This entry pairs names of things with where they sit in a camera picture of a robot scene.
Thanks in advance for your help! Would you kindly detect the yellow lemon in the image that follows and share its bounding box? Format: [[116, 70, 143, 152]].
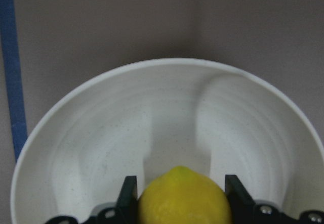
[[138, 166, 233, 223]]

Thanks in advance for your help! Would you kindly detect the white bowl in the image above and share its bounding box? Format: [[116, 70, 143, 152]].
[[11, 58, 323, 223]]

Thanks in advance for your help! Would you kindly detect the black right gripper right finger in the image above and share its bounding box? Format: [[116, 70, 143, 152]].
[[225, 174, 323, 223]]

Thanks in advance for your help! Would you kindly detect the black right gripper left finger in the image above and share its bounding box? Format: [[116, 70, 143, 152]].
[[45, 175, 139, 224]]

